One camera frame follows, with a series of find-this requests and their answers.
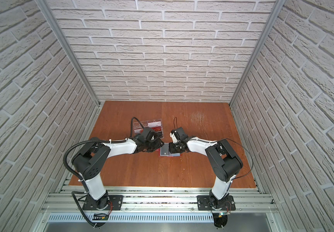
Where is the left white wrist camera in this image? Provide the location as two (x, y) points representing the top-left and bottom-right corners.
(153, 133), (160, 139)

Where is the red card in organizer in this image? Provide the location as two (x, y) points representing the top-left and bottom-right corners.
(149, 121), (162, 131)

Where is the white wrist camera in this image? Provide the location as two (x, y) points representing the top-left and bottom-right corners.
(170, 130), (180, 144)
(153, 133), (160, 139)

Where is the clear acrylic card organizer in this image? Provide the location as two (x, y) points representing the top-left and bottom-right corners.
(133, 119), (164, 138)

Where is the aluminium mounting rail frame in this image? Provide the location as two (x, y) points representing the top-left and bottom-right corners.
(32, 186), (285, 232)

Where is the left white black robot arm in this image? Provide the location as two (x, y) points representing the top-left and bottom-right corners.
(72, 127), (164, 210)

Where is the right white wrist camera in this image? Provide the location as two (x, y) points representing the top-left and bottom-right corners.
(170, 130), (180, 144)

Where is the left black corrugated cable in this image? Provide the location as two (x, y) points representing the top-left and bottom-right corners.
(63, 116), (145, 228)

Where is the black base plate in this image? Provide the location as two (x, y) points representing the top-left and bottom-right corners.
(197, 195), (236, 212)
(82, 195), (123, 211)

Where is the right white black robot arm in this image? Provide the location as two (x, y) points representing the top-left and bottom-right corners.
(169, 127), (243, 209)

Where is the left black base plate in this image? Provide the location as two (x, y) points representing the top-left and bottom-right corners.
(82, 195), (123, 211)

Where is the red leather card holder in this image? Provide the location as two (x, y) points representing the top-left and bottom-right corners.
(159, 148), (180, 157)

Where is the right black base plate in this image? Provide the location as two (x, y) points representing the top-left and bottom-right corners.
(197, 195), (236, 212)

